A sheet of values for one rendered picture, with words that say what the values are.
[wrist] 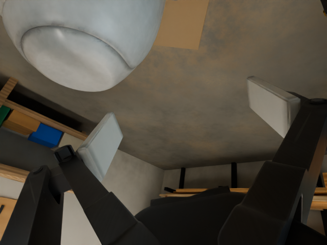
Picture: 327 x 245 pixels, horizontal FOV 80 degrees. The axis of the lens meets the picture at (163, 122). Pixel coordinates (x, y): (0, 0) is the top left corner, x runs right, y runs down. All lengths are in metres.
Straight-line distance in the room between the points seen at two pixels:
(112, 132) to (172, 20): 0.36
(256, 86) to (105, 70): 0.15
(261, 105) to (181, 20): 0.36
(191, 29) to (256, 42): 0.93
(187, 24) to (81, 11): 0.33
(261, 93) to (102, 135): 0.13
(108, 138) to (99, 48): 0.09
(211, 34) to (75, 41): 1.18
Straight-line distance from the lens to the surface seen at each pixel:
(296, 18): 1.37
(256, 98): 0.18
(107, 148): 0.17
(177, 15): 0.49
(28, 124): 2.54
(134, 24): 0.22
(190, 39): 0.53
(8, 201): 2.91
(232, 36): 1.36
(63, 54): 0.22
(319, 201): 2.43
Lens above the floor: 1.08
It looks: 28 degrees down
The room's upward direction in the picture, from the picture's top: 169 degrees counter-clockwise
